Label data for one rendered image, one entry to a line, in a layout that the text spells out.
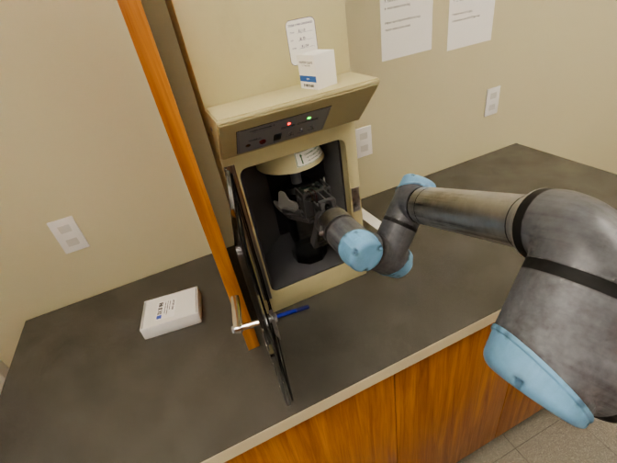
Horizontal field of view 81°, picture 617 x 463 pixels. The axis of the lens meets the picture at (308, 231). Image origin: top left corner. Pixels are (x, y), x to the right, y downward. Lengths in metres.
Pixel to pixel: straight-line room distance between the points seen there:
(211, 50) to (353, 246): 0.44
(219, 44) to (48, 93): 0.58
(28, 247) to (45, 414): 0.50
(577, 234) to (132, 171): 1.10
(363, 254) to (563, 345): 0.35
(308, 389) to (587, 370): 0.57
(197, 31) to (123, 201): 0.68
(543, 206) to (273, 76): 0.53
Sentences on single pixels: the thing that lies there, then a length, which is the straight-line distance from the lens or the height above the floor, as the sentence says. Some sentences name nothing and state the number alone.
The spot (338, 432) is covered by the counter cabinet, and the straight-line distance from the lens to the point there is 1.06.
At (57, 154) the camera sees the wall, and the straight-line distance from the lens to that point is 1.24.
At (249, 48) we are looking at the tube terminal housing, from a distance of 0.76.
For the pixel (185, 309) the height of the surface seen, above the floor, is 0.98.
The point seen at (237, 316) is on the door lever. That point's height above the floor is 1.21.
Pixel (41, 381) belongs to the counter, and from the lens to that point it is 1.22.
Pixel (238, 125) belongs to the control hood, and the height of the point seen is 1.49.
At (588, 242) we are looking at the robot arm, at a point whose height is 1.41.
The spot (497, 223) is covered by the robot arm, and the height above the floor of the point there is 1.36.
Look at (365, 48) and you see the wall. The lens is 1.37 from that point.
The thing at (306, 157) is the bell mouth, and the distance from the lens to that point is 0.87.
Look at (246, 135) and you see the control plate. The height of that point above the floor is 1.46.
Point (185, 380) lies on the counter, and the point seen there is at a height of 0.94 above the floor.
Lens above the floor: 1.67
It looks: 33 degrees down
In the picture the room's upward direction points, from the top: 10 degrees counter-clockwise
